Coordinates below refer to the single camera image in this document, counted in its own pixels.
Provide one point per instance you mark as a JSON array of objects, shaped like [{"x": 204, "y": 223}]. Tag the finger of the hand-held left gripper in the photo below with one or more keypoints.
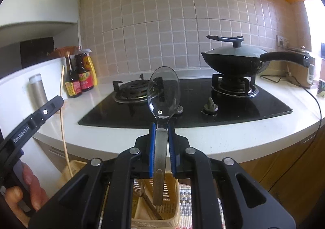
[{"x": 50, "y": 107}]

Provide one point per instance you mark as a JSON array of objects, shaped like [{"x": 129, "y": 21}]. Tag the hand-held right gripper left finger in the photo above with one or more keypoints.
[{"x": 152, "y": 150}]

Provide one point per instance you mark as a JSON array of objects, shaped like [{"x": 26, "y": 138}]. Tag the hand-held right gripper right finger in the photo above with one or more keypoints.
[{"x": 171, "y": 152}]

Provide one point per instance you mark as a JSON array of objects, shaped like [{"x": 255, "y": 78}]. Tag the bamboo chopstick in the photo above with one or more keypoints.
[{"x": 62, "y": 127}]

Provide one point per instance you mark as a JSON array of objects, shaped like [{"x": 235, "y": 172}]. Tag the beige plastic utensil basket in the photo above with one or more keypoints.
[{"x": 167, "y": 206}]

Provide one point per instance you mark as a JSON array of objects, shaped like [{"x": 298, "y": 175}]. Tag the person's left hand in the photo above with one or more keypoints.
[{"x": 35, "y": 190}]

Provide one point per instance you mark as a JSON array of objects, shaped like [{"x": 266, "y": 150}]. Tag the steel thermos flask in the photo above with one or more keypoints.
[{"x": 38, "y": 91}]

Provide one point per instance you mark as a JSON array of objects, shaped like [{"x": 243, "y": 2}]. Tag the dark soy sauce bottle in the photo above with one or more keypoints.
[{"x": 72, "y": 86}]

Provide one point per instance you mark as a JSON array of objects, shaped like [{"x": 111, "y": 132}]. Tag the white refrigerator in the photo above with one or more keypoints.
[{"x": 15, "y": 86}]

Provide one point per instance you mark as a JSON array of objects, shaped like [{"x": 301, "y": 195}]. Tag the grey stove knob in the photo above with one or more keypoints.
[
  {"x": 209, "y": 109},
  {"x": 179, "y": 110}
]

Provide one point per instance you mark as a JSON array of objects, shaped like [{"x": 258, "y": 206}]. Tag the red label sauce bottle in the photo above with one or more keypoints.
[{"x": 85, "y": 79}]

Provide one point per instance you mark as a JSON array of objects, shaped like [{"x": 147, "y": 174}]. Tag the yellow bottle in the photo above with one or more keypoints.
[{"x": 92, "y": 71}]

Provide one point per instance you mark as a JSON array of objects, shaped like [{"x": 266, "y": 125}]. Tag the striped woven mat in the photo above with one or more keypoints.
[{"x": 184, "y": 206}]

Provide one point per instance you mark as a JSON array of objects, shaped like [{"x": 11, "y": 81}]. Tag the black burner grate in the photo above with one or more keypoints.
[
  {"x": 129, "y": 90},
  {"x": 228, "y": 86}
]

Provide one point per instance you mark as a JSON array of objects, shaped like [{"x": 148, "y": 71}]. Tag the black glass gas stove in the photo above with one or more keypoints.
[{"x": 241, "y": 109}]

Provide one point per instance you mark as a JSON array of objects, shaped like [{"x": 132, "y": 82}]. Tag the black wok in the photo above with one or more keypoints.
[{"x": 228, "y": 65}]

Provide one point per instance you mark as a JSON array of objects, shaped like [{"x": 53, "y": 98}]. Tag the beige rice cooker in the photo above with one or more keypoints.
[{"x": 302, "y": 74}]

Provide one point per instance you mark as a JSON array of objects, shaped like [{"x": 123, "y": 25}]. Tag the patterned mug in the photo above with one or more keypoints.
[{"x": 322, "y": 89}]

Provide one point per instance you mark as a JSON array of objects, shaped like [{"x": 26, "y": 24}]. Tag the window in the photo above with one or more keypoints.
[{"x": 316, "y": 15}]

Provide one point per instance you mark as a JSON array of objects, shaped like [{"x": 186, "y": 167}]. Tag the white wall socket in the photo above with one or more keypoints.
[{"x": 280, "y": 41}]

